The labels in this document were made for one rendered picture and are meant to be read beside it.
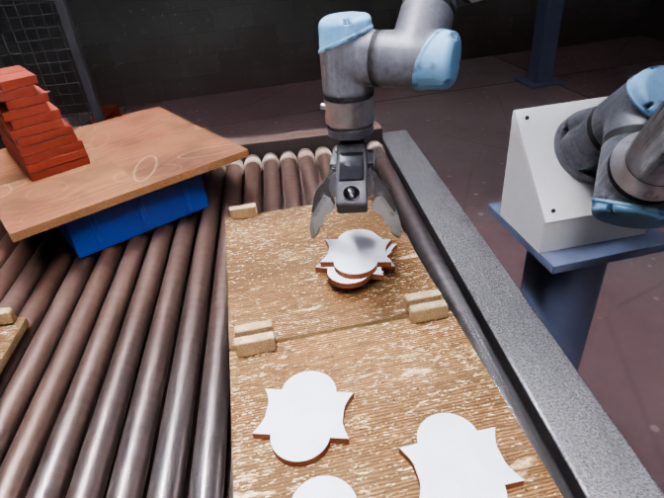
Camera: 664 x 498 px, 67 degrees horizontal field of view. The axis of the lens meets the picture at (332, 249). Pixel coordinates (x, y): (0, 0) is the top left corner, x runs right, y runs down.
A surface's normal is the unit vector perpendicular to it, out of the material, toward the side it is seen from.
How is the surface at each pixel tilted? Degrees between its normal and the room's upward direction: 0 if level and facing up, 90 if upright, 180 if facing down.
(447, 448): 0
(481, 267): 0
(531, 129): 46
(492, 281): 0
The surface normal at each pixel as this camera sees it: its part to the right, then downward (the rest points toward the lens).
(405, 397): -0.07, -0.83
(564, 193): 0.09, -0.20
